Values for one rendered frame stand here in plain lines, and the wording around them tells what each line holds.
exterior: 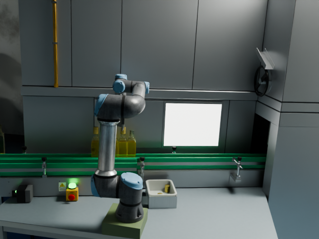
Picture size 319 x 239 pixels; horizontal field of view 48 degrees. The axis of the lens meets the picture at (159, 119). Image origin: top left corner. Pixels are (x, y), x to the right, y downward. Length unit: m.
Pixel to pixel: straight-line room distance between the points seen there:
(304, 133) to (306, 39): 0.58
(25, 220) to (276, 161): 1.55
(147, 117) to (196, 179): 0.54
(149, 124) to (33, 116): 0.78
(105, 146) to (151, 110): 0.73
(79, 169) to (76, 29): 0.90
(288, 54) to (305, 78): 0.19
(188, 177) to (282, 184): 0.61
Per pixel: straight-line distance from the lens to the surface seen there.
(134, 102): 1.78
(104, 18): 2.42
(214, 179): 2.53
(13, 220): 2.18
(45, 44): 2.45
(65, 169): 2.32
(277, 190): 2.53
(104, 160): 1.84
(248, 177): 2.60
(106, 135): 1.81
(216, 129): 2.60
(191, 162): 2.46
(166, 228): 2.03
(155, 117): 2.48
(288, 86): 2.33
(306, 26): 2.34
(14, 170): 2.37
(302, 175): 2.56
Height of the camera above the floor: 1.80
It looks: 14 degrees down
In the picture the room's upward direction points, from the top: 3 degrees clockwise
